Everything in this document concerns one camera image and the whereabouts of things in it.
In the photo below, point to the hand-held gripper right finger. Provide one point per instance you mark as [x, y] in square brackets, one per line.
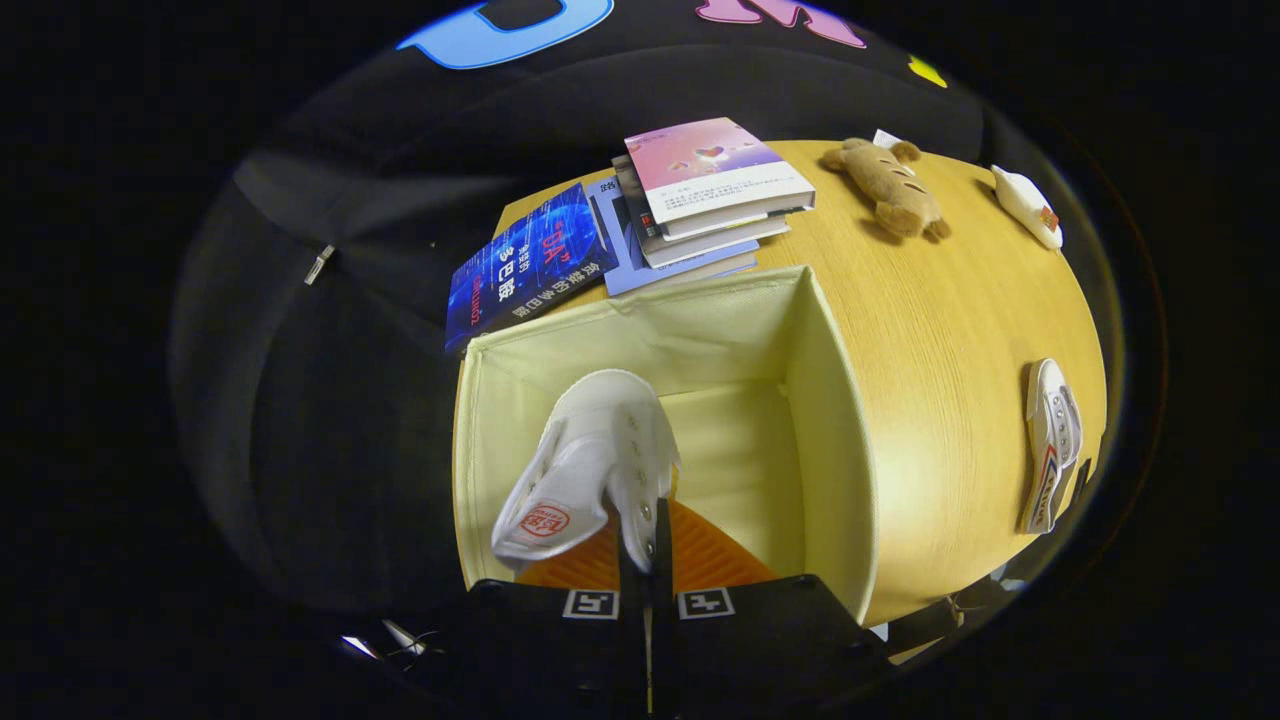
[740, 640]

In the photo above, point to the silver metal clip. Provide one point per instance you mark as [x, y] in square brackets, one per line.
[319, 266]

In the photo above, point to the pink cover book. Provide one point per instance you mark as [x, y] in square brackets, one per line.
[705, 160]

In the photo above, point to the pale green fabric storage box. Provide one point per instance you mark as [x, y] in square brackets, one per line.
[720, 330]

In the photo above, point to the brown bread-shaped plush toy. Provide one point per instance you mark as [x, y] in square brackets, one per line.
[890, 185]

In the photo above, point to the dark blue glossy book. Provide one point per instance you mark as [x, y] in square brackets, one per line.
[520, 270]

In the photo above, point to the periwinkle blue book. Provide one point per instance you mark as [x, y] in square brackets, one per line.
[620, 255]

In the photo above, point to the white plush toy red label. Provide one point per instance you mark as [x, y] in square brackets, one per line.
[1025, 205]

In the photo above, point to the white canvas shoe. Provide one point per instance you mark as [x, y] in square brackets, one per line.
[1052, 430]
[590, 450]

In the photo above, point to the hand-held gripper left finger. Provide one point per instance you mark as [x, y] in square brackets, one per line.
[560, 640]

